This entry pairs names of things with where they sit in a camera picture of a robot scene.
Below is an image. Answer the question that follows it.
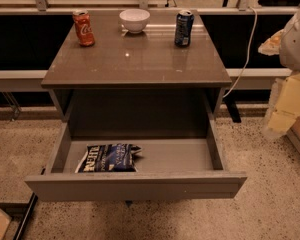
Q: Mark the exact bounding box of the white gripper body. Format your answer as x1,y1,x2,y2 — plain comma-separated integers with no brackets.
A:
279,8,300,71

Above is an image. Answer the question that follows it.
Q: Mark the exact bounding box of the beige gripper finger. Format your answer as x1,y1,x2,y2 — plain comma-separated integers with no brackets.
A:
258,30,283,56

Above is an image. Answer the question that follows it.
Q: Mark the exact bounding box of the blue chip bag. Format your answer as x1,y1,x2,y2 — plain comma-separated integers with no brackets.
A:
75,143,142,173

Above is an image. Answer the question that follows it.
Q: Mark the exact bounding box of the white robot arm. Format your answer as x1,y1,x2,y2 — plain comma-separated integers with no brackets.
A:
258,8,300,139

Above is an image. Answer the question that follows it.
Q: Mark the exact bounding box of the grey open drawer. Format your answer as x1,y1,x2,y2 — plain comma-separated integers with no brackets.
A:
24,89,248,203

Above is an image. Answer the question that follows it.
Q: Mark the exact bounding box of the grey cabinet with counter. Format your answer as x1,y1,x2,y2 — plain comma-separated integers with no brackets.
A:
42,10,230,139

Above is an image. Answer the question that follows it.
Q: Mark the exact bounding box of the blue soda can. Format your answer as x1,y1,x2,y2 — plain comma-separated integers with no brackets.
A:
174,10,194,47

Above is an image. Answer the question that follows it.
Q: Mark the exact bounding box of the white ceramic bowl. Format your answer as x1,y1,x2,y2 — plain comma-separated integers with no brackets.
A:
119,9,150,33

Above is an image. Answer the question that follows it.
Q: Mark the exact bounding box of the orange soda can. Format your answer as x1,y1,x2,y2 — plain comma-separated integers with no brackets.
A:
72,10,95,47

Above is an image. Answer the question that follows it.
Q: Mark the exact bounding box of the white cable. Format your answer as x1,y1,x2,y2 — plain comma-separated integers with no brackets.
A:
222,6,259,99

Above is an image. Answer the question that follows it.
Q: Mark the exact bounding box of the white horizontal rail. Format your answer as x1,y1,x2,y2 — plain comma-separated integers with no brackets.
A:
0,68,291,92

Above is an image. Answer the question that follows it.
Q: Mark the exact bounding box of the black floor rail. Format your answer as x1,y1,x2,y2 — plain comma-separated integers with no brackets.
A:
0,193,38,240

